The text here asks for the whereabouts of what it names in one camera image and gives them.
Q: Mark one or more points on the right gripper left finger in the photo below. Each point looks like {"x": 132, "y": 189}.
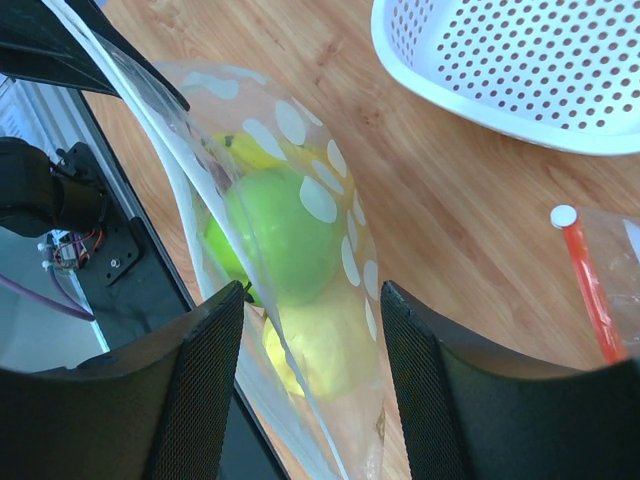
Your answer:
{"x": 155, "y": 408}

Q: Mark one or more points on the white perforated plastic basket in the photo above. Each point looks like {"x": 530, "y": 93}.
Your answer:
{"x": 561, "y": 74}

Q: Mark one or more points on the yellow fake pear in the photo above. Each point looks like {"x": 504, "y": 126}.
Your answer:
{"x": 334, "y": 343}

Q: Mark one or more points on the clear dotted zip bag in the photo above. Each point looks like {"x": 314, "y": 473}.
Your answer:
{"x": 339, "y": 438}

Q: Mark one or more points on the slotted cable duct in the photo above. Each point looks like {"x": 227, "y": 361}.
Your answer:
{"x": 26, "y": 115}

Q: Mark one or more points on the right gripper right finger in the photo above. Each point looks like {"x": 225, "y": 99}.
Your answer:
{"x": 471, "y": 408}

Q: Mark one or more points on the middle zip bag red seal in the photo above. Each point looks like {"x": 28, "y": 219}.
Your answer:
{"x": 603, "y": 248}

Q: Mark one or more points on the green fake apple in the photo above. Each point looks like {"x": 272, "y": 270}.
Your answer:
{"x": 294, "y": 231}

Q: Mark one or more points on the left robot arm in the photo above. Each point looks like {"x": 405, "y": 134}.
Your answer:
{"x": 37, "y": 196}

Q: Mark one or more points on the yellow fake banana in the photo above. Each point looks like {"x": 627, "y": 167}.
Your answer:
{"x": 256, "y": 167}

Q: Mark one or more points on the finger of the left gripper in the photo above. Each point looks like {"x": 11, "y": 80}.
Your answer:
{"x": 35, "y": 46}

